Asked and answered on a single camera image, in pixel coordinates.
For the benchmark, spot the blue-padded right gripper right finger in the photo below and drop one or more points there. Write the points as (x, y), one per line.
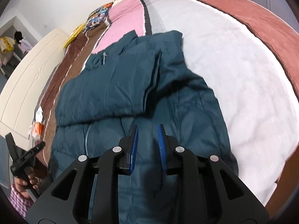
(167, 145)

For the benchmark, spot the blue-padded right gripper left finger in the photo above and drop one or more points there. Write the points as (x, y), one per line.
(129, 147)

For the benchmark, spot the teal puffer jacket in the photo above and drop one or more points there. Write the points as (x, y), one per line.
(139, 81)

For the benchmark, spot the clothes pile in doorway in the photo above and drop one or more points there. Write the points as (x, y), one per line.
(13, 51)

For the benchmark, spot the person's left hand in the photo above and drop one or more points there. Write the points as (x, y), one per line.
(20, 184)

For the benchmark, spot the orange plastic packet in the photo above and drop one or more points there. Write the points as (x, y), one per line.
(36, 130)

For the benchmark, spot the pink plaid shirt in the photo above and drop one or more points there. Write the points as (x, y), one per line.
(20, 200)

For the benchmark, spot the cream bed headboard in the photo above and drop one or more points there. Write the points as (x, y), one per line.
(21, 92)

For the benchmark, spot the brown striped bed blanket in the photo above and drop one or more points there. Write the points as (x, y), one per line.
(246, 54)

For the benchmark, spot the yellow pillow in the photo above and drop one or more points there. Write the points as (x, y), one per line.
(73, 35)

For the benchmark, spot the colourful patterned pillow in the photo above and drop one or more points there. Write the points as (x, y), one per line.
(97, 17)

